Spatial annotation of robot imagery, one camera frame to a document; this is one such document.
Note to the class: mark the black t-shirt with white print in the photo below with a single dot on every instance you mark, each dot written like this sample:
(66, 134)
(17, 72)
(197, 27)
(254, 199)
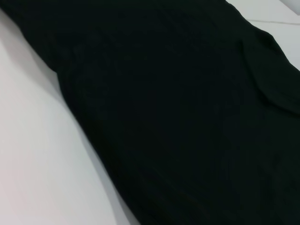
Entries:
(164, 117)

